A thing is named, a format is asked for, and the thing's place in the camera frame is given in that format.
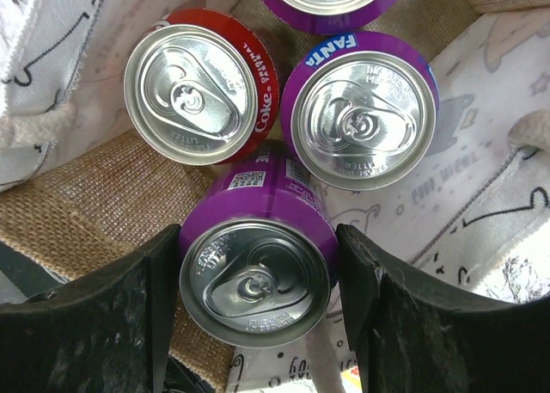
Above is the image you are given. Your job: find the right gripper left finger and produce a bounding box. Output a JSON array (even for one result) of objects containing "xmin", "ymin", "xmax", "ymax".
[{"xmin": 1, "ymin": 224, "xmax": 180, "ymax": 392}]

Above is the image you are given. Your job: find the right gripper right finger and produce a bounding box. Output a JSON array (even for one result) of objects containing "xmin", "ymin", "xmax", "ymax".
[{"xmin": 336, "ymin": 224, "xmax": 549, "ymax": 392}]

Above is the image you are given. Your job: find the purple soda can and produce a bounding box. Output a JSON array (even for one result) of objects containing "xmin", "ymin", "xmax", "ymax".
[
  {"xmin": 261, "ymin": 0, "xmax": 397, "ymax": 35},
  {"xmin": 179, "ymin": 140, "xmax": 339, "ymax": 348},
  {"xmin": 280, "ymin": 31, "xmax": 439, "ymax": 191}
]

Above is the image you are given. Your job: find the red cola can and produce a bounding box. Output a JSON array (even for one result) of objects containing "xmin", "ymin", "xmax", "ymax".
[{"xmin": 124, "ymin": 8, "xmax": 283, "ymax": 166}]

